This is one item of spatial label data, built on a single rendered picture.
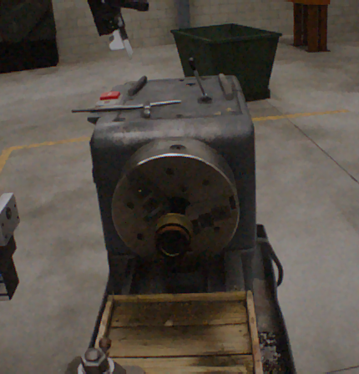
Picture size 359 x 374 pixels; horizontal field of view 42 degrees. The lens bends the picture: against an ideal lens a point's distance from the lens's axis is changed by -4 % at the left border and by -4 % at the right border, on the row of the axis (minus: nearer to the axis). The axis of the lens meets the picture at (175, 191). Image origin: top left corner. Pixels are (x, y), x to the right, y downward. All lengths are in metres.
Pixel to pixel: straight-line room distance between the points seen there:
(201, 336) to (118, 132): 0.57
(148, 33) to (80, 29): 1.51
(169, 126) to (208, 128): 0.10
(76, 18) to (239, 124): 9.87
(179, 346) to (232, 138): 0.55
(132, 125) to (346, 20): 11.18
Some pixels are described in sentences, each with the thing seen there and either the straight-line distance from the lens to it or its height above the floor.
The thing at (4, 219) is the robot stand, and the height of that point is 1.09.
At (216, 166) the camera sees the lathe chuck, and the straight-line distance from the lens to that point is 1.14.
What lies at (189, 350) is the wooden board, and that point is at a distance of 1.08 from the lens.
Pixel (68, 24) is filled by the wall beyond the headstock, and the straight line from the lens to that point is 11.06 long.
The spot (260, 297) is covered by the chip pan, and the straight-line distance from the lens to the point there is 1.76.
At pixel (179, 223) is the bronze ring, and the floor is 1.12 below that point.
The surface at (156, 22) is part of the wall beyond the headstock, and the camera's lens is 11.06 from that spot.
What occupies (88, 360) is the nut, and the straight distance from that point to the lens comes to 0.68.
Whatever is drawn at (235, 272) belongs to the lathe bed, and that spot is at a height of 0.87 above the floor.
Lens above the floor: 1.65
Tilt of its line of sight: 26 degrees down
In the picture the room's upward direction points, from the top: 5 degrees counter-clockwise
